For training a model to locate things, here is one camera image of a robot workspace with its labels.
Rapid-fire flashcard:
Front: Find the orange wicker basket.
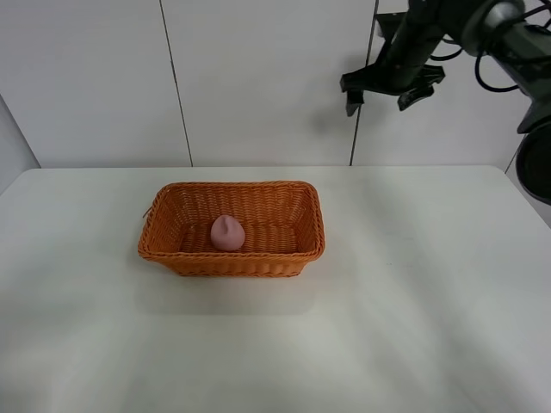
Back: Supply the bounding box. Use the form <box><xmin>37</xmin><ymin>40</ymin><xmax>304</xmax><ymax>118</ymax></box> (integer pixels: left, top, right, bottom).
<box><xmin>138</xmin><ymin>181</ymin><xmax>325</xmax><ymax>277</ymax></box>

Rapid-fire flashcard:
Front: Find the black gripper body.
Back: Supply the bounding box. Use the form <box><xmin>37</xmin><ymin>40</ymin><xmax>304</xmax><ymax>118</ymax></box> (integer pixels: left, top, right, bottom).
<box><xmin>340</xmin><ymin>1</ymin><xmax>445</xmax><ymax>96</ymax></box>

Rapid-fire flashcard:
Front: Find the pink peach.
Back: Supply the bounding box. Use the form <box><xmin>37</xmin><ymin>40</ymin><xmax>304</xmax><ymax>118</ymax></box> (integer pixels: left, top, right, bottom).
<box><xmin>210</xmin><ymin>215</ymin><xmax>245</xmax><ymax>251</ymax></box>

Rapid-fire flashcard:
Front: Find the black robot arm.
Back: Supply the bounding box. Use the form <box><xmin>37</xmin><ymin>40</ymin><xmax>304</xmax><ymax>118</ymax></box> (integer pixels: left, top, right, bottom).
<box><xmin>340</xmin><ymin>1</ymin><xmax>550</xmax><ymax>204</ymax></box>

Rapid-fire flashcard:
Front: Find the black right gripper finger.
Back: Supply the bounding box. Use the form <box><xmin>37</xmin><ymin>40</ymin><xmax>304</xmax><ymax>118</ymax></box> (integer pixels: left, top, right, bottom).
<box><xmin>345</xmin><ymin>89</ymin><xmax>364</xmax><ymax>116</ymax></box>

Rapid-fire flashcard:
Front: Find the black cable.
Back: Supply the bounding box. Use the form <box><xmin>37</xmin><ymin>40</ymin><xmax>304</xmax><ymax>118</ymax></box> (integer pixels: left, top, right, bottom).
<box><xmin>430</xmin><ymin>0</ymin><xmax>551</xmax><ymax>93</ymax></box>

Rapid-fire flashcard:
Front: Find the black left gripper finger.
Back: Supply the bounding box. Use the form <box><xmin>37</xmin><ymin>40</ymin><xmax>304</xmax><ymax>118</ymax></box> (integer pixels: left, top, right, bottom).
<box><xmin>398</xmin><ymin>85</ymin><xmax>434</xmax><ymax>112</ymax></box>

